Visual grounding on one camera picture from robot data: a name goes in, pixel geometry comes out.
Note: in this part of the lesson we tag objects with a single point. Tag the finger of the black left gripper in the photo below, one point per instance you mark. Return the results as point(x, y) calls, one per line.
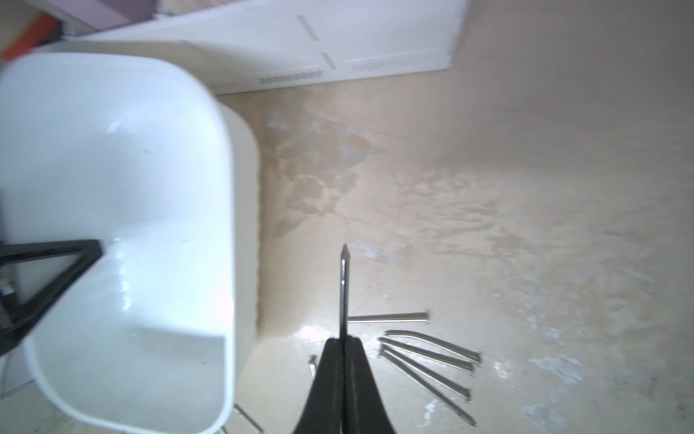
point(19, 319)

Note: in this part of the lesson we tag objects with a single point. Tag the white perforated file organizer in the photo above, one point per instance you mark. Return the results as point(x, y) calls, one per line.
point(261, 45)

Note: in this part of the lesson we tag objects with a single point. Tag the white plastic storage box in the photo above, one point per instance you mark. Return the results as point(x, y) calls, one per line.
point(139, 155)

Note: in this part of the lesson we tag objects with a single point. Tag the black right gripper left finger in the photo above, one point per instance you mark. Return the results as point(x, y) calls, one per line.
point(323, 412)

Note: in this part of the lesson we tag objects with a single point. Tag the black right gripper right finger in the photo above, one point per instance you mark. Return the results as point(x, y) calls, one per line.
point(363, 409)

